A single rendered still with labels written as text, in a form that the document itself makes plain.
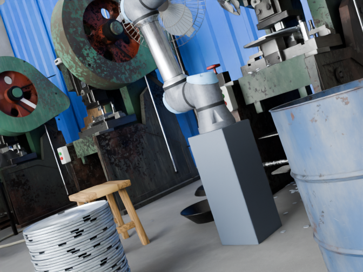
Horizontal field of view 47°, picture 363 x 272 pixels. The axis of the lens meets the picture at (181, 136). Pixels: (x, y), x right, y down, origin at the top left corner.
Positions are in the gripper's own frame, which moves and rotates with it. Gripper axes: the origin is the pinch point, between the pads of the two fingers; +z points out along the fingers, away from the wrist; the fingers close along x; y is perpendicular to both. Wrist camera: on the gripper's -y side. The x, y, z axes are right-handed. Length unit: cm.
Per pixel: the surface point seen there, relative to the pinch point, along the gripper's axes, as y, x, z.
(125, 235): -29, -114, 57
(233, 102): -9.8, -26.1, 33.7
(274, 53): -4.1, 4.2, 26.0
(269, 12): -7.9, 16.0, 8.3
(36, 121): -250, -163, -63
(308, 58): 20.3, 7.1, 36.6
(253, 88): -10.1, -13.3, 34.3
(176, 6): -76, -6, -36
